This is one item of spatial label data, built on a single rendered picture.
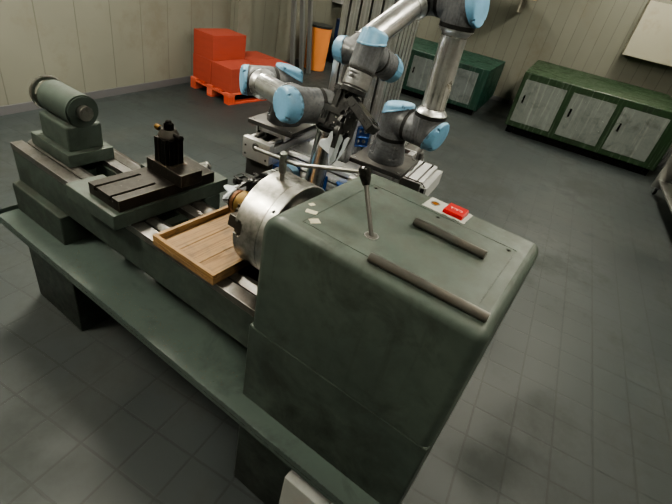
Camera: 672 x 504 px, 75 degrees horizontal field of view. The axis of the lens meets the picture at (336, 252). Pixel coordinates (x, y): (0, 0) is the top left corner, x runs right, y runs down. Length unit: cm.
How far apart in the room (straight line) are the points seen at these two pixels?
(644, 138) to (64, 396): 728
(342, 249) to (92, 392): 160
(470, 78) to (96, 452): 715
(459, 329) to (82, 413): 175
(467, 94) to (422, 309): 712
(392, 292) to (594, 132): 678
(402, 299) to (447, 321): 10
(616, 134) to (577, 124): 53
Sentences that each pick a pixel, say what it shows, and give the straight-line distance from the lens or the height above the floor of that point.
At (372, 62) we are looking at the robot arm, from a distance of 123.
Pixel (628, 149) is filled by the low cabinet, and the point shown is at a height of 29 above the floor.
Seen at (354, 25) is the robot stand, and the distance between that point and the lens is 195.
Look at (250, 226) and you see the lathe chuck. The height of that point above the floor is 113.
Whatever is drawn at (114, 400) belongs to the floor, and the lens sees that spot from 228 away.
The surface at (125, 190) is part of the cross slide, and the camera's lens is 175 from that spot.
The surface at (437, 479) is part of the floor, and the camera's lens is 221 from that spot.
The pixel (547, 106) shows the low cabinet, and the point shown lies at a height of 53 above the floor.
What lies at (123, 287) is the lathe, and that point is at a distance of 197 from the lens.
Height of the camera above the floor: 180
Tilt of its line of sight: 34 degrees down
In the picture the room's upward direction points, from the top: 13 degrees clockwise
